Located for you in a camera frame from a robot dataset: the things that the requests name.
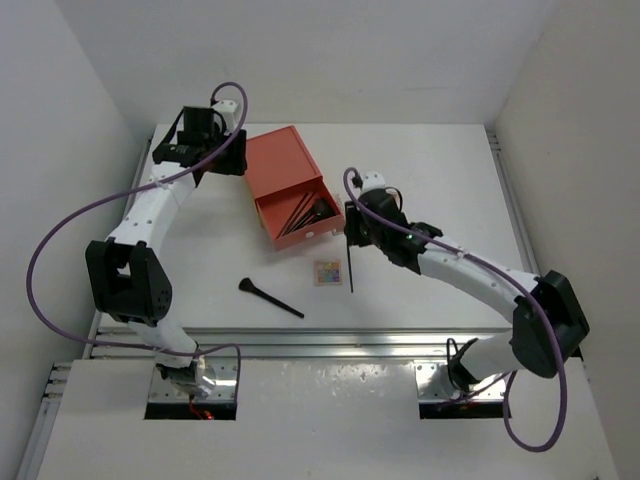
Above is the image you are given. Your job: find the thin black liner brush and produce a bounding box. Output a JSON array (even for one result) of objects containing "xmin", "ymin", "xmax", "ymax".
[{"xmin": 346, "ymin": 242, "xmax": 354, "ymax": 294}]

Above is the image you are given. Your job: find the black fan brush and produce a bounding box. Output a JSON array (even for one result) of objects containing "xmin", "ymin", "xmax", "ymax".
[{"xmin": 302, "ymin": 199, "xmax": 335, "ymax": 223}]

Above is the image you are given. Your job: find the small black powder brush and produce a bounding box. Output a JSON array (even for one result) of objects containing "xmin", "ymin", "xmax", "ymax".
[{"xmin": 284, "ymin": 214, "xmax": 319, "ymax": 235}]

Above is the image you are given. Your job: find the thin black pencil brush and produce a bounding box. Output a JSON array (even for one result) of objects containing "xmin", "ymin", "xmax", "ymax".
[{"xmin": 291, "ymin": 192, "xmax": 316, "ymax": 225}]

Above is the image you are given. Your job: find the thin dark makeup brush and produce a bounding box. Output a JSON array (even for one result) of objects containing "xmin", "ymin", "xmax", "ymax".
[{"xmin": 276, "ymin": 192, "xmax": 310, "ymax": 238}]

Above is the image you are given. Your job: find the orange drawer box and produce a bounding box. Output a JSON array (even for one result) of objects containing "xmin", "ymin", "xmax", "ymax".
[{"xmin": 245, "ymin": 126, "xmax": 340, "ymax": 251}]

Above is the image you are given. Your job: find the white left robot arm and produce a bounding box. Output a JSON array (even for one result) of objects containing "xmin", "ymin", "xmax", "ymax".
[{"xmin": 85, "ymin": 100, "xmax": 247, "ymax": 399}]

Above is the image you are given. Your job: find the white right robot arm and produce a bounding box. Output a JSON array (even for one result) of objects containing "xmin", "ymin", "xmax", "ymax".
[{"xmin": 345, "ymin": 189, "xmax": 590, "ymax": 395}]

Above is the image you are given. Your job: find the small clear eyeshadow palette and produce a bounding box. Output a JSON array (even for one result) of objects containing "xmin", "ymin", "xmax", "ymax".
[{"xmin": 332, "ymin": 193, "xmax": 346, "ymax": 236}]

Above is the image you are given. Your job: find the colourful eyeshadow palette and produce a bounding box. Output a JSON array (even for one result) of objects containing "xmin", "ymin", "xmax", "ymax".
[{"xmin": 313, "ymin": 260, "xmax": 342, "ymax": 286}]

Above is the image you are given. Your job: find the angled black powder brush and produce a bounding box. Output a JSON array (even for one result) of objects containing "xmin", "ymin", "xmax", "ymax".
[{"xmin": 238, "ymin": 277, "xmax": 305, "ymax": 319}]

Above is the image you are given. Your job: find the white front cover panel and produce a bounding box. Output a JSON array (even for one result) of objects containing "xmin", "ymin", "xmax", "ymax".
[{"xmin": 39, "ymin": 359, "xmax": 617, "ymax": 479}]

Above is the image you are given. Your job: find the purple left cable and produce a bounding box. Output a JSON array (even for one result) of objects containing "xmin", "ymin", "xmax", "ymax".
[{"xmin": 25, "ymin": 82, "xmax": 250, "ymax": 391}]

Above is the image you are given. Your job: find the purple cable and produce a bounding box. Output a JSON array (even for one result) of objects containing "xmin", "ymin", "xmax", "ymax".
[
  {"xmin": 25, "ymin": 82, "xmax": 250, "ymax": 391},
  {"xmin": 342, "ymin": 167, "xmax": 568, "ymax": 453}
]

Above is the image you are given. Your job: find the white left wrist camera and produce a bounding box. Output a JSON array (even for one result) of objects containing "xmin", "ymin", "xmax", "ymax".
[{"xmin": 212, "ymin": 99, "xmax": 242, "ymax": 130}]

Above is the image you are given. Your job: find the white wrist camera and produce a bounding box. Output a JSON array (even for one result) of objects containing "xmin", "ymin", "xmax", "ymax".
[
  {"xmin": 212, "ymin": 99, "xmax": 242, "ymax": 130},
  {"xmin": 360, "ymin": 171, "xmax": 386, "ymax": 195}
]

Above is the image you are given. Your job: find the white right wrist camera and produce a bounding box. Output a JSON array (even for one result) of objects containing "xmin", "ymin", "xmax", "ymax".
[{"xmin": 360, "ymin": 171, "xmax": 386, "ymax": 195}]

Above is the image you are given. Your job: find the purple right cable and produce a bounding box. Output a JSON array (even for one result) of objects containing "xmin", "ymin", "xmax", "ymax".
[{"xmin": 342, "ymin": 167, "xmax": 568, "ymax": 453}]

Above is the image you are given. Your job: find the aluminium frame rail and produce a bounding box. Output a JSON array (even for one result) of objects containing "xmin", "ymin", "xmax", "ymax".
[{"xmin": 84, "ymin": 327, "xmax": 569, "ymax": 360}]

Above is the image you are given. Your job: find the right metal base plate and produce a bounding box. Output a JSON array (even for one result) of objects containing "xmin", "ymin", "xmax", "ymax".
[{"xmin": 414, "ymin": 360, "xmax": 507, "ymax": 405}]

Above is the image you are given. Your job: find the metal base plate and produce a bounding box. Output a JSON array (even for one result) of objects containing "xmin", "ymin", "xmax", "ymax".
[
  {"xmin": 148, "ymin": 360, "xmax": 236, "ymax": 404},
  {"xmin": 414, "ymin": 360, "xmax": 507, "ymax": 405}
]

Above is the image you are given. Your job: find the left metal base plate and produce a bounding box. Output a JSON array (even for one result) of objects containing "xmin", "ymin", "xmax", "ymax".
[{"xmin": 148, "ymin": 360, "xmax": 236, "ymax": 404}]

